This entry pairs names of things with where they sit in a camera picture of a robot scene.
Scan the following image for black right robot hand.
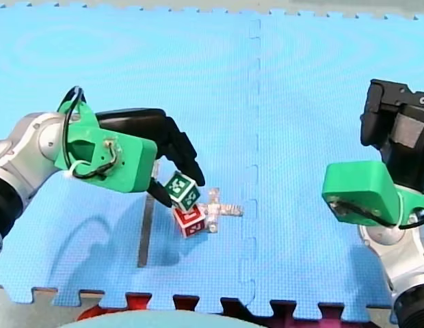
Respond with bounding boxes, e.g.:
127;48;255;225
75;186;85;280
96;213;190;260
359;79;424;196

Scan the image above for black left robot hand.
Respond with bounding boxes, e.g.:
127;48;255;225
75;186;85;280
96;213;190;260
95;108;207;209

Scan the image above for green cube white marks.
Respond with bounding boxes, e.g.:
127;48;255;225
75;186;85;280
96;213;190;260
163;170;202;213

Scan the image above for red cube white marks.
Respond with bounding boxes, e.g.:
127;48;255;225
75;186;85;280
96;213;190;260
172;203;209;241

